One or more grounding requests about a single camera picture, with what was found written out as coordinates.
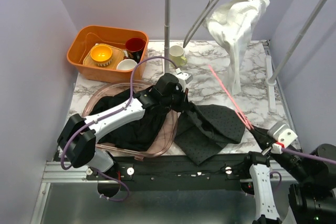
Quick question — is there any yellow woven plate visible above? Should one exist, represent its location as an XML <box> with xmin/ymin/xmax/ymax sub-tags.
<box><xmin>82</xmin><ymin>44</ymin><xmax>125</xmax><ymax>70</ymax></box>

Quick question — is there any white skirt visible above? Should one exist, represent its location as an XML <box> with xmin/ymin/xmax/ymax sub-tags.
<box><xmin>204</xmin><ymin>0</ymin><xmax>270</xmax><ymax>95</ymax></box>

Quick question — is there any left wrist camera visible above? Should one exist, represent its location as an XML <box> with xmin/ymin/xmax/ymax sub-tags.
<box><xmin>175</xmin><ymin>68</ymin><xmax>193</xmax><ymax>91</ymax></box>

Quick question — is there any white bowl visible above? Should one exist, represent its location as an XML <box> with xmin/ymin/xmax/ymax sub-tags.
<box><xmin>116</xmin><ymin>59</ymin><xmax>138</xmax><ymax>71</ymax></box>

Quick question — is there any pink wire hanger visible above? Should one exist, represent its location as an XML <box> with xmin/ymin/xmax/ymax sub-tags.
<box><xmin>208</xmin><ymin>65</ymin><xmax>254</xmax><ymax>130</ymax></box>

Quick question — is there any yellow bowl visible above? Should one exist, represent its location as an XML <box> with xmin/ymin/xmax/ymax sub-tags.
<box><xmin>90</xmin><ymin>44</ymin><xmax>113</xmax><ymax>67</ymax></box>

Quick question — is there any clear pink plastic basin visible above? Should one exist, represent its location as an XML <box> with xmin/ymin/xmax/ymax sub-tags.
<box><xmin>81</xmin><ymin>82</ymin><xmax>178</xmax><ymax>160</ymax></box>

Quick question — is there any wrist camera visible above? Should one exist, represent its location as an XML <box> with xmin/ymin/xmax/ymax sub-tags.
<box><xmin>267</xmin><ymin>122</ymin><xmax>298</xmax><ymax>154</ymax></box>
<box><xmin>175</xmin><ymin>68</ymin><xmax>193</xmax><ymax>91</ymax></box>

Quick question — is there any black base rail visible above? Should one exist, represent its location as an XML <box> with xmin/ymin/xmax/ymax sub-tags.
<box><xmin>86</xmin><ymin>153</ymin><xmax>279</xmax><ymax>192</ymax></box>

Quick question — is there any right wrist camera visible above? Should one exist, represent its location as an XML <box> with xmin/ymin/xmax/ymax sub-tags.
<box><xmin>267</xmin><ymin>122</ymin><xmax>298</xmax><ymax>154</ymax></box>

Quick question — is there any plain black garment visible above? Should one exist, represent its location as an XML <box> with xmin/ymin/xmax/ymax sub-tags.
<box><xmin>89</xmin><ymin>88</ymin><xmax>176</xmax><ymax>152</ymax></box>

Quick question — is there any yellow-green mug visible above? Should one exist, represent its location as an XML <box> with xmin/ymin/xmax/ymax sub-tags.
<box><xmin>169</xmin><ymin>45</ymin><xmax>187</xmax><ymax>67</ymax></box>

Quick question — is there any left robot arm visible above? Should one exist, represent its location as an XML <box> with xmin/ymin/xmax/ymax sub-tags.
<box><xmin>57</xmin><ymin>72</ymin><xmax>193</xmax><ymax>179</ymax></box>

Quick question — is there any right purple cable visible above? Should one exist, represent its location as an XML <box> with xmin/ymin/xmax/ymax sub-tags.
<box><xmin>280</xmin><ymin>147</ymin><xmax>336</xmax><ymax>166</ymax></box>

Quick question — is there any black dotted garment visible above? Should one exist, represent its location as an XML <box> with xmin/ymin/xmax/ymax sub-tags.
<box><xmin>174</xmin><ymin>102</ymin><xmax>245</xmax><ymax>165</ymax></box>

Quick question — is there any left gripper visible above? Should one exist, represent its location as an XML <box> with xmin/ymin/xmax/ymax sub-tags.
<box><xmin>161</xmin><ymin>86</ymin><xmax>192</xmax><ymax>113</ymax></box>

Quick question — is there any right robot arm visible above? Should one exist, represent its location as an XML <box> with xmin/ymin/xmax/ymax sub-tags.
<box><xmin>241</xmin><ymin>124</ymin><xmax>335</xmax><ymax>223</ymax></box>

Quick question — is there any red and black mug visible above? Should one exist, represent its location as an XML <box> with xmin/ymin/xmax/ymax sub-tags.
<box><xmin>125</xmin><ymin>38</ymin><xmax>145</xmax><ymax>63</ymax></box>

